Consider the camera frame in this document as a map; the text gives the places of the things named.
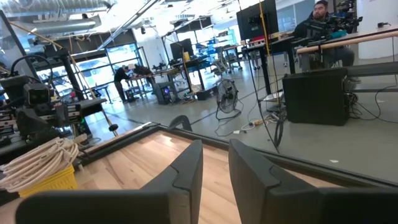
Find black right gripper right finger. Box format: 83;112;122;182
228;138;398;224

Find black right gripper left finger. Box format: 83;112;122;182
14;139;205;224

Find black side desk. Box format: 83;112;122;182
67;98;108;118

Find yellow plastic basket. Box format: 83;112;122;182
17;164;78;199

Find wooden stick with black knob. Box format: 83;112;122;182
101;108;120;133

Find person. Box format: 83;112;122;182
291;0;362;84
113;65;132;103

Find small black computer tower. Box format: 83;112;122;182
154;81;175;105

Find black floor fan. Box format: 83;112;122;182
215;78;244;121

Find black floor computer case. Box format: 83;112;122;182
282;67;349;127

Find cluttered background workbench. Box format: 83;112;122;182
126;55;218;100

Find black monitor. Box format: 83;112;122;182
235;0;280;42
169;38;195;62

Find black background desk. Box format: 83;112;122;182
241;35;301;96

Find wood-edged desk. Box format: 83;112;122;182
295;26;398;75

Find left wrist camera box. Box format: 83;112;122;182
23;82;51;107

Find black metal table frame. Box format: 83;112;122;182
76;121;398;189

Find white power strip cables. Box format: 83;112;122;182
239;111;282;132

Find silver ceiling duct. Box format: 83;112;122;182
29;15;103;37

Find black tangled floor cables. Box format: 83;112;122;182
347;83;398;124

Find yellow hanging cord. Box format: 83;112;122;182
257;0;281;106

